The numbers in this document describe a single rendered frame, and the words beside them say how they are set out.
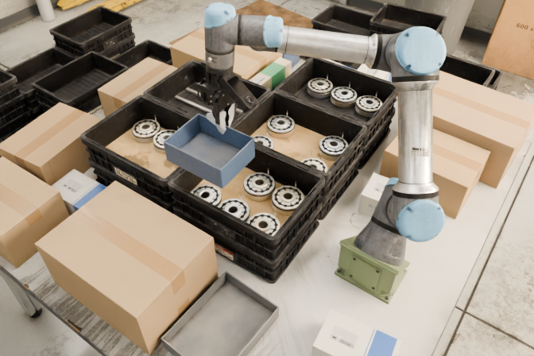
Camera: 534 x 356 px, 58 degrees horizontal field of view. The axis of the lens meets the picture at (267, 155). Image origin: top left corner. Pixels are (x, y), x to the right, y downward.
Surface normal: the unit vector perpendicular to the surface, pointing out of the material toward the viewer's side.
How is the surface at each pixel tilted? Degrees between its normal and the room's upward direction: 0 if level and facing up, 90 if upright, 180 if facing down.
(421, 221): 63
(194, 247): 0
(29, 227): 90
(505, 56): 73
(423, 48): 48
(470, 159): 0
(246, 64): 0
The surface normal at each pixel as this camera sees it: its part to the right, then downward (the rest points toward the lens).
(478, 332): 0.00, -0.73
